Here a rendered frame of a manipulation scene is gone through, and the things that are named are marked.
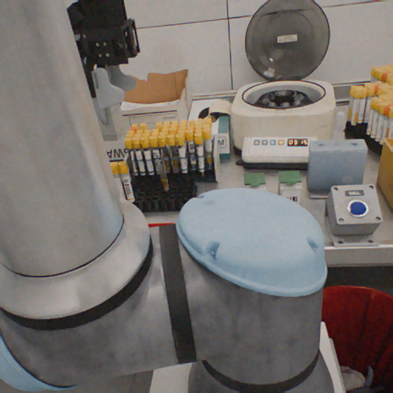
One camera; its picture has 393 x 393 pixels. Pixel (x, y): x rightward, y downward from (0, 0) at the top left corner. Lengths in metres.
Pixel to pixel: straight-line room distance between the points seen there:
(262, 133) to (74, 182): 0.73
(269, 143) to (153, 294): 0.66
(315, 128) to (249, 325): 0.66
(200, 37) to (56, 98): 1.03
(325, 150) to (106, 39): 0.43
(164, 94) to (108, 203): 0.96
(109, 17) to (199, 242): 0.44
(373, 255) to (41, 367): 0.55
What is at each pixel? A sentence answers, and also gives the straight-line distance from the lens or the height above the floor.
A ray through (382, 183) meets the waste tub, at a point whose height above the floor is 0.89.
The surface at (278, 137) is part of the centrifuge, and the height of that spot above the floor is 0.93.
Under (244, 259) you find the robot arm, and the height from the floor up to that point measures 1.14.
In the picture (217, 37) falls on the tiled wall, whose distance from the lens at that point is 1.20.
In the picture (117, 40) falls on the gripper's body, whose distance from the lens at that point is 0.64.
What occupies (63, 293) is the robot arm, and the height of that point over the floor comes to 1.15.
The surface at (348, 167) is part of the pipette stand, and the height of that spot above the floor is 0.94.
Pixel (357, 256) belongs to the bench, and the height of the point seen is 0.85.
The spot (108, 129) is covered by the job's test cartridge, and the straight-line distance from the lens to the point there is 0.69.
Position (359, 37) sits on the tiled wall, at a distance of 1.26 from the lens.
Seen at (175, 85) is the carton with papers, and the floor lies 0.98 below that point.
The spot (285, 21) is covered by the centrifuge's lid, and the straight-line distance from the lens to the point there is 1.16.
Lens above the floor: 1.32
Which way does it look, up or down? 33 degrees down
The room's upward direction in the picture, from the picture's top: 8 degrees counter-clockwise
